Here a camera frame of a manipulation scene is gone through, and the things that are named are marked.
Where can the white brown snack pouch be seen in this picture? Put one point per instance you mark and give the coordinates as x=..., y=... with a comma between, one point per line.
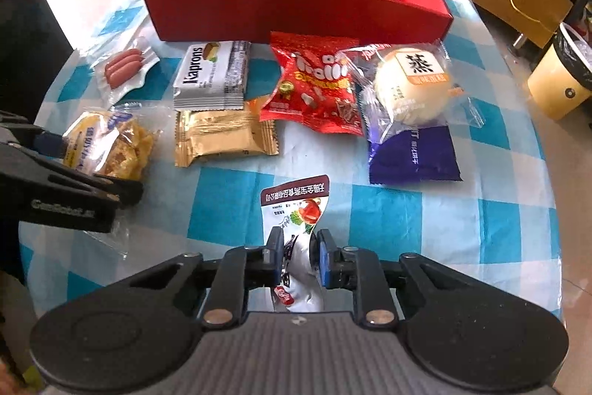
x=296, y=207

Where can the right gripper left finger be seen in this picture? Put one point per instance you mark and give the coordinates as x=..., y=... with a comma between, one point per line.
x=231, y=279

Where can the white Kaprons snack pack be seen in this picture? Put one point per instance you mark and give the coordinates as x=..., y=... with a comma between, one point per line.
x=212, y=76

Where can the red candy snack bag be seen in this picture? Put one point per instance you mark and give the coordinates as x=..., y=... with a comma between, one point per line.
x=315, y=88

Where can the dark chair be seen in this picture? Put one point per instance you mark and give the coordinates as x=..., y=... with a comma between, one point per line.
x=32, y=51

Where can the gold foil snack packet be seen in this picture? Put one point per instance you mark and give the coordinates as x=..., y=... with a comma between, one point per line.
x=201, y=135

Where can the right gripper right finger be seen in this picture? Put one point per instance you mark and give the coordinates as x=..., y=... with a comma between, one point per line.
x=358, y=271

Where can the pink sausage vacuum pack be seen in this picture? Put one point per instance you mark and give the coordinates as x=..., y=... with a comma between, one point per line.
x=120, y=70

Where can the yellow trash bin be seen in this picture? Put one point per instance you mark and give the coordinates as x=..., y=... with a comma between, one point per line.
x=562, y=79

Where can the blue white checkered tablecloth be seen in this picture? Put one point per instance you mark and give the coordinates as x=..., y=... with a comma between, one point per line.
x=498, y=223

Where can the purple snack packet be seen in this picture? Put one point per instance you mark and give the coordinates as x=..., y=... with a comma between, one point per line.
x=413, y=156

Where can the steamed bun clear package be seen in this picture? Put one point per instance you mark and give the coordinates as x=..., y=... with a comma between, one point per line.
x=407, y=87

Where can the yellow chips clear bag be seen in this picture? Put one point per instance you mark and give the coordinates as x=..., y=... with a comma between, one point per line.
x=111, y=142

